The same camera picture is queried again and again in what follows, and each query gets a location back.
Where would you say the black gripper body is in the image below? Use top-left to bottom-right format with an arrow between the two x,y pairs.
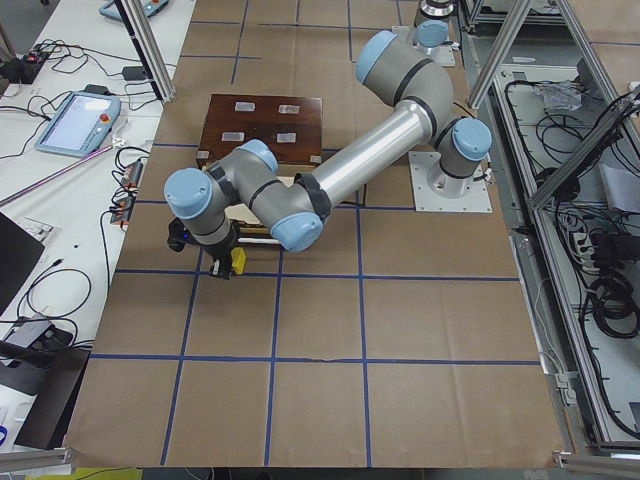
167,218 -> 239,261

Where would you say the yellow block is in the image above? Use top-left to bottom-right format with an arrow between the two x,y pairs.
231,247 -> 247,275

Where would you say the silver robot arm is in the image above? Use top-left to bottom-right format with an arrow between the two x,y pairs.
164,30 -> 492,279
409,0 -> 457,53

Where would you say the dark wooden drawer cabinet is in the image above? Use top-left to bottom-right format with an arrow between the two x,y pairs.
196,94 -> 323,167

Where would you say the pink metal rod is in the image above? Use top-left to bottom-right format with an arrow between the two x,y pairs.
0,140 -> 126,207

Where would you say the blue teach pendant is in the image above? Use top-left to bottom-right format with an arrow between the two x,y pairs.
98,0 -> 171,21
35,92 -> 121,158

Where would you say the black laptop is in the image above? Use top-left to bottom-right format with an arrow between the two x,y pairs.
0,214 -> 45,313

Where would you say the black power adapter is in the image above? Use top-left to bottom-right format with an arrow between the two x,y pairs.
121,66 -> 147,81

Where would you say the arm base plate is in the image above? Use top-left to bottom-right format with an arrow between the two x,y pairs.
408,151 -> 492,214
391,26 -> 455,67

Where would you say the aluminium frame post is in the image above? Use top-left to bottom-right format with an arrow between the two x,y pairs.
115,0 -> 176,104

